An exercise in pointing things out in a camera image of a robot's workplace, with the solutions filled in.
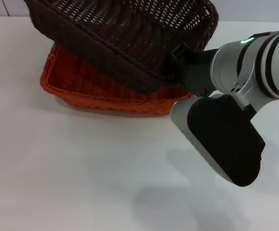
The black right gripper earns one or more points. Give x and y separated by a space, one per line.
194 69

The dark brown woven plastic basket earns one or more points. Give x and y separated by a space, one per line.
120 36

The orange woven plastic basket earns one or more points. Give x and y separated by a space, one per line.
105 102

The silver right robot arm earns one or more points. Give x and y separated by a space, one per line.
262 62

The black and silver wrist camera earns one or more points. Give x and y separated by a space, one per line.
221 134

